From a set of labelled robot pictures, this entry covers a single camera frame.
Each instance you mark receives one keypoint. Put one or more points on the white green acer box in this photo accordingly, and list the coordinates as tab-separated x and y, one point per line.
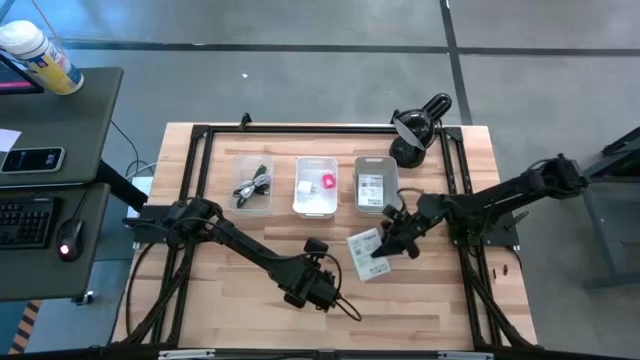
367	262

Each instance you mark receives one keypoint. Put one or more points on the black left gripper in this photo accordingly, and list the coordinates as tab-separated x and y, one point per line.
305	280

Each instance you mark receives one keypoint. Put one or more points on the white plastic bin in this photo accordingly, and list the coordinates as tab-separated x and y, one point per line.
315	207

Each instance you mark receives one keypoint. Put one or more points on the black desk lamp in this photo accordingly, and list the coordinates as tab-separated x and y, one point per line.
410	150

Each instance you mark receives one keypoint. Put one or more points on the grey plastic bin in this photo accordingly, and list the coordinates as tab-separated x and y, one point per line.
392	170

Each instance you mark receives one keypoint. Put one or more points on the white product box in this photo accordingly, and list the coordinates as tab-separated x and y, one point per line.
370	190

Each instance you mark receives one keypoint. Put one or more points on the black metal table frame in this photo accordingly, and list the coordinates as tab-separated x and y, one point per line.
300	129

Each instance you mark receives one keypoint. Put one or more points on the black keyboard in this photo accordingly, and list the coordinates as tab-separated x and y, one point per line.
25	222

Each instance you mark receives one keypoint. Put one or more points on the white USB wall charger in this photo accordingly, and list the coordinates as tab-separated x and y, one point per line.
305	188

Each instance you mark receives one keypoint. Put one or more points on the clear plastic bin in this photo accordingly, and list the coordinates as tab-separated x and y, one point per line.
240	210

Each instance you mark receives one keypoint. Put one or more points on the dark metal side table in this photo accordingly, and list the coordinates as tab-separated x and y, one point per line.
600	240

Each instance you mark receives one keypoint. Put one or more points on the black smartphone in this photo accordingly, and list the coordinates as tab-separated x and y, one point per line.
32	160

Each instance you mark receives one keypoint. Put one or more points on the dark grey desk surface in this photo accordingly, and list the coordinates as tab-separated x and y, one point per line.
40	275
65	130

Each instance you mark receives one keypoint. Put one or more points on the white power strip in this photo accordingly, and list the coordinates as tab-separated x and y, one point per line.
142	185

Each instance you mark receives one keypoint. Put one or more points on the black desk monitor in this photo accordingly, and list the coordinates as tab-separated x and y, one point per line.
15	75

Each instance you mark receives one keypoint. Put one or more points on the small black frame clamp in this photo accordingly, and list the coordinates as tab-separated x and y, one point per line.
245	120

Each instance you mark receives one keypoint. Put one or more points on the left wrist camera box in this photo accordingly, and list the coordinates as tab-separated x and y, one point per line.
327	297

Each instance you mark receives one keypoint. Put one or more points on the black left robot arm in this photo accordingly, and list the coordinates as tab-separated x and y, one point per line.
240	240

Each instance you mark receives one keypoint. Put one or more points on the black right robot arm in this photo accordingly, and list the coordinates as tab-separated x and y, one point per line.
500	192

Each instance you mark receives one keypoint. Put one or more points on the black computer mouse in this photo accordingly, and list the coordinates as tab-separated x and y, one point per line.
70	237

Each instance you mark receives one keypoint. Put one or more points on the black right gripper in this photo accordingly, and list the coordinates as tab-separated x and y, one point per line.
405	222

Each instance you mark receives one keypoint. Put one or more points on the white paper sheet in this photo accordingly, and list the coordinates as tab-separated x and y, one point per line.
7	140

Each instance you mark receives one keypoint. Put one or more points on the pink USB wall charger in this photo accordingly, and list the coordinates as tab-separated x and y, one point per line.
328	181

